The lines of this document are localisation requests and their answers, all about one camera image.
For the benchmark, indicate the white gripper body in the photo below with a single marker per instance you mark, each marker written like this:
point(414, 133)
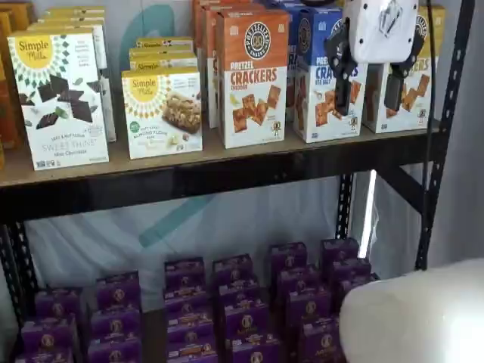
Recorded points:
point(367, 34)

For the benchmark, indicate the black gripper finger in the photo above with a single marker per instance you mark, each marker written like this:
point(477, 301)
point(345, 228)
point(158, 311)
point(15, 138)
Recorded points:
point(343, 87)
point(394, 89)

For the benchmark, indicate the yellow white pretzel crackers box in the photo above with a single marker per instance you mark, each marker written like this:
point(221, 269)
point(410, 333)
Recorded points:
point(414, 102)

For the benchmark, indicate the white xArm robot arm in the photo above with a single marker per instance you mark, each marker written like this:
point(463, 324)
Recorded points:
point(416, 314)

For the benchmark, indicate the blue white pretzel crackers box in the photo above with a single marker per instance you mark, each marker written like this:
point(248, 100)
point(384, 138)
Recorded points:
point(293, 79)
point(315, 41)
point(280, 3)

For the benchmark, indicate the orange white pretzel crackers box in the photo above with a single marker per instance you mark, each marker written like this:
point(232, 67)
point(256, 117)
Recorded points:
point(253, 113)
point(211, 56)
point(197, 22)

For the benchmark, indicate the purple snack box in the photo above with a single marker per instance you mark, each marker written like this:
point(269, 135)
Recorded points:
point(339, 253)
point(349, 270)
point(257, 349)
point(56, 302)
point(238, 293)
point(319, 342)
point(189, 325)
point(193, 351)
point(185, 298)
point(298, 281)
point(184, 272)
point(287, 257)
point(232, 268)
point(246, 321)
point(308, 306)
point(43, 357)
point(113, 351)
point(47, 334)
point(115, 323)
point(118, 289)
point(353, 289)

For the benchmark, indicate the Simple Mills almond bars box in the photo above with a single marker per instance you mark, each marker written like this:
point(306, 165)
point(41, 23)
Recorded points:
point(162, 64)
point(162, 53)
point(162, 113)
point(166, 41)

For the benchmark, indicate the Simple Mills Sweet Thins box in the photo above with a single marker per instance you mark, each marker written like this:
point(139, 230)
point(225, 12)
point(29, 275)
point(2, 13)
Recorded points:
point(56, 94)
point(73, 10)
point(72, 20)
point(106, 94)

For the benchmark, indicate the orange snack box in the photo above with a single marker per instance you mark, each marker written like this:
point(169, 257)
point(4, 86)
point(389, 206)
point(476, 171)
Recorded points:
point(2, 113)
point(22, 15)
point(9, 94)

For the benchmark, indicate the white LED light tube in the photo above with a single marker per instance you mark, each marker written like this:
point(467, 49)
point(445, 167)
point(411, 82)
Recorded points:
point(367, 211)

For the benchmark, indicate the white backdrop with teal logo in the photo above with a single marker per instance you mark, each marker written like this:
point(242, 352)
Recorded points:
point(75, 249)

